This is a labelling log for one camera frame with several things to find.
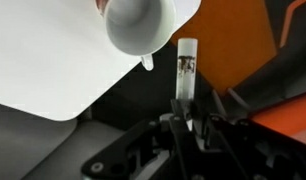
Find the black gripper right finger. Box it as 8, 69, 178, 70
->
192, 101, 251, 180

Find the white mug red print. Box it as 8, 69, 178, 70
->
95, 0, 178, 71

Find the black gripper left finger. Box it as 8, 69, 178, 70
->
169, 98, 207, 180

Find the black and white marker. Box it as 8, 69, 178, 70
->
175, 37, 198, 102

